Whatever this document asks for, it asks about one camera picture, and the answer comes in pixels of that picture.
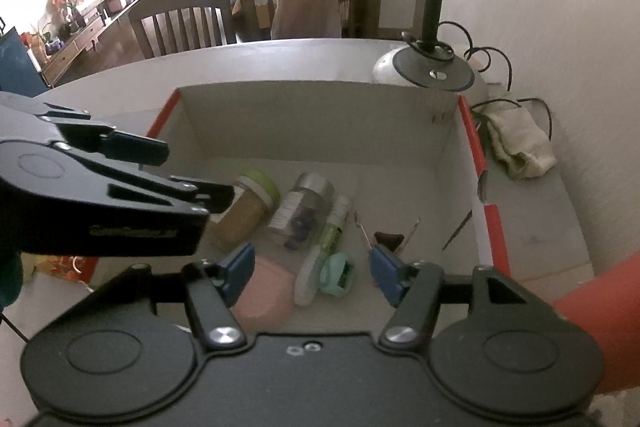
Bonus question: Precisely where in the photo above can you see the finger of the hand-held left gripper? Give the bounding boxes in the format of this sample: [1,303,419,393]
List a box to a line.
[0,92,170,167]
[65,144,236,216]

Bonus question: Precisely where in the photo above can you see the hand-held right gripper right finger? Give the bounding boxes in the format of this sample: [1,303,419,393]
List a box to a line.
[369,244,561,350]

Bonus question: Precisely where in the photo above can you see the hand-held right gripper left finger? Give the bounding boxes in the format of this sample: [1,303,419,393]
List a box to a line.
[75,243,257,350]

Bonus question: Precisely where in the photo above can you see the pink heart-shaped box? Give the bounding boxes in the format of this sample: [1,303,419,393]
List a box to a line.
[231,255,297,329]

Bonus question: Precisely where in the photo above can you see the green lid spice jar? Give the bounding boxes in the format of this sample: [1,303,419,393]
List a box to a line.
[206,169,281,254]

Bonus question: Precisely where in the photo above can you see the mint green pencil sharpener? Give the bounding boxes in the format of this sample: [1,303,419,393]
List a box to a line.
[319,253,357,297]

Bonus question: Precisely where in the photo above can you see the green white marker pen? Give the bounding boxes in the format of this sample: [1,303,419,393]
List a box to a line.
[293,195,354,307]

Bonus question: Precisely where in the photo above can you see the clear jar of purple pins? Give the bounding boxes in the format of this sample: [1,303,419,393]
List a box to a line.
[267,172,335,251]

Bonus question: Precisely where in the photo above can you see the red cardboard box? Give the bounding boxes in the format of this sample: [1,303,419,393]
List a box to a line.
[140,82,512,324]

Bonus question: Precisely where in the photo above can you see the wooden TV cabinet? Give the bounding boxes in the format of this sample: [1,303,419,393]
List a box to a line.
[40,0,159,88]

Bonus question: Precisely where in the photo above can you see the wooden chair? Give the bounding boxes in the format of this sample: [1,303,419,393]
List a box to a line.
[238,0,384,42]
[128,0,239,60]

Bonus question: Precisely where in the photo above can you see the blue panel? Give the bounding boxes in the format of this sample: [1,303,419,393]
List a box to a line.
[0,27,44,98]

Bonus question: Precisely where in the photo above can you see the white crumpled cloth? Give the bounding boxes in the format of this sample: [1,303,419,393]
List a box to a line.
[481,99,558,180]

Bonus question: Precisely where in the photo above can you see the grey desk lamp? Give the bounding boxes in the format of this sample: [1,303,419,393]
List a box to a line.
[372,0,489,100]

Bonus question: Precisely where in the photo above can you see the pink cloth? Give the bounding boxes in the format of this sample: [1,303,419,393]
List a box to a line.
[271,0,343,40]

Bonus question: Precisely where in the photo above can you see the thin black cable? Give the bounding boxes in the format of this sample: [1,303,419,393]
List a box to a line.
[0,313,29,344]

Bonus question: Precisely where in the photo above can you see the black lamp cable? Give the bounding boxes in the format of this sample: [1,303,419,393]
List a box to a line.
[402,21,554,140]

